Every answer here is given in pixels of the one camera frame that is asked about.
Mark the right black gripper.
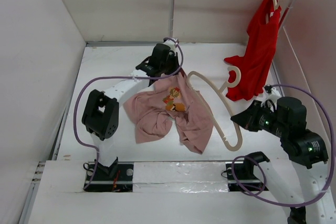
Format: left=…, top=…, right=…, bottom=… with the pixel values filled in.
left=230, top=99, right=288, bottom=137

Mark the pink t shirt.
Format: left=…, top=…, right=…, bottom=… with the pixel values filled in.
left=123, top=73, right=214, bottom=154

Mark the beige wooden hanger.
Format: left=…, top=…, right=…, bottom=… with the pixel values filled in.
left=186, top=66, right=244, bottom=152

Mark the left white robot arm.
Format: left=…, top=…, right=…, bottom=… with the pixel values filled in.
left=81, top=38, right=183, bottom=180

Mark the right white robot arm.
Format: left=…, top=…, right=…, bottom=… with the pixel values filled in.
left=230, top=97, right=335, bottom=223

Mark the red t shirt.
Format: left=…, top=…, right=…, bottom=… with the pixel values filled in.
left=224, top=0, right=281, bottom=101

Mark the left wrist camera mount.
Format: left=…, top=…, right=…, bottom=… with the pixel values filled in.
left=163, top=37, right=180, bottom=52

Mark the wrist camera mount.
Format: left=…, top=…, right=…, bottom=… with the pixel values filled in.
left=262, top=85, right=281, bottom=105
left=163, top=37, right=180, bottom=52

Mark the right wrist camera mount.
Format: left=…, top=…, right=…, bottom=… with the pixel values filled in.
left=262, top=85, right=281, bottom=105

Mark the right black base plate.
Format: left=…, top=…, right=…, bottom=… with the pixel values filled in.
left=221, top=161, right=264, bottom=193

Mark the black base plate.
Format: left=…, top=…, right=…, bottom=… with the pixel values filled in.
left=221, top=161, right=264, bottom=193
left=83, top=162, right=134, bottom=193

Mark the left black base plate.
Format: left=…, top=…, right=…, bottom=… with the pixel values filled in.
left=83, top=162, right=134, bottom=193

